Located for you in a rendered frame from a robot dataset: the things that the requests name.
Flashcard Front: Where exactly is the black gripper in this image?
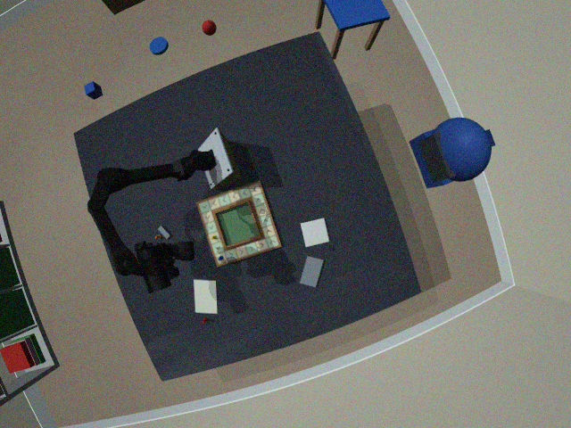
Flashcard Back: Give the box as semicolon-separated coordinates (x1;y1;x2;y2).
156;242;194;264

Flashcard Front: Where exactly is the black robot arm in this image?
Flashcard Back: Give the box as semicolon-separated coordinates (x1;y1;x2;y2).
87;150;217;293

